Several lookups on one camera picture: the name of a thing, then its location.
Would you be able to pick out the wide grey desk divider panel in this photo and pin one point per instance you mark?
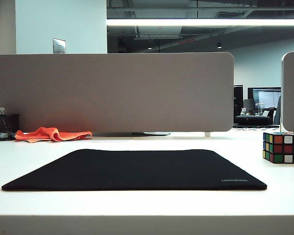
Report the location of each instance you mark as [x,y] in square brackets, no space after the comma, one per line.
[112,93]

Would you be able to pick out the black round ottoman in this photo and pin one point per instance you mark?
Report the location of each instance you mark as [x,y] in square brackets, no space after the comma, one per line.
[252,120]

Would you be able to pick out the orange cloth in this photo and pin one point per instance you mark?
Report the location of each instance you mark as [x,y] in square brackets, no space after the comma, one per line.
[51,134]

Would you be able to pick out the multicolour puzzle cube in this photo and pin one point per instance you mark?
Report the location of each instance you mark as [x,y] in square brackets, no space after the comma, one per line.
[283,148]

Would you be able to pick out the black mesh pen holder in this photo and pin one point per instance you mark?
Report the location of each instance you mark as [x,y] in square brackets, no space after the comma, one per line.
[5,127]

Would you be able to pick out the white divider support foot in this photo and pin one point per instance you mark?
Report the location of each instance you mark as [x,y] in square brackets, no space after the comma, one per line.
[207,134]

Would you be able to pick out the black computer monitor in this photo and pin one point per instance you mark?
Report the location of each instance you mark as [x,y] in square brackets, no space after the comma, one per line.
[264,96]

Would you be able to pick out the black mouse pad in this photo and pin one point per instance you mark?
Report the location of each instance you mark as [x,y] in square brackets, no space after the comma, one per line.
[137,169]

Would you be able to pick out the long white ceiling light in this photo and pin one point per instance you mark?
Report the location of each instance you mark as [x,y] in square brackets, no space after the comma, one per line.
[203,22]

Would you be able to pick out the silver wall plate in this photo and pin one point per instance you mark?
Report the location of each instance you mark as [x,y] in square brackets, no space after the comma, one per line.
[59,45]

